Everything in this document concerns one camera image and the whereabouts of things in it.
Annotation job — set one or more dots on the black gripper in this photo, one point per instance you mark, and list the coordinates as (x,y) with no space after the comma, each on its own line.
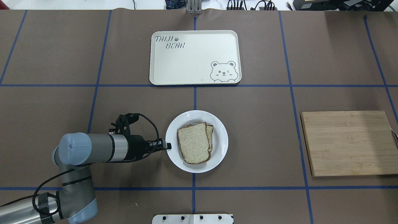
(136,146)

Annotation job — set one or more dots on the bread slice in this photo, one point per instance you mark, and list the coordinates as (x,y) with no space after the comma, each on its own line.
(209,131)
(193,143)

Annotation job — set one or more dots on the white round plate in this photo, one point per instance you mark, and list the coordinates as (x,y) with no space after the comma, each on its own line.
(220,140)

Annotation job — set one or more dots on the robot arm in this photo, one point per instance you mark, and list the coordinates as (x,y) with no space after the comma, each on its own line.
(76,201)

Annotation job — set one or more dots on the cream bear serving tray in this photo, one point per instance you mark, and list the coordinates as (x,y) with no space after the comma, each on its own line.
(195,57)

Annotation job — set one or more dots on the wooden cutting board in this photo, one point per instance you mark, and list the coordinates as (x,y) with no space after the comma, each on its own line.
(348,143)

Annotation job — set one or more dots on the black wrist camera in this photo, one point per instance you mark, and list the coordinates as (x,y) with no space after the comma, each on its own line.
(122,124)

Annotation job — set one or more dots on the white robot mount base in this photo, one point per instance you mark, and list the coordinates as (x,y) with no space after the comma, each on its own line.
(193,219)

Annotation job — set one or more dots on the aluminium frame post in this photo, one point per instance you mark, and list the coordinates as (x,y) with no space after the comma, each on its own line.
(194,7)

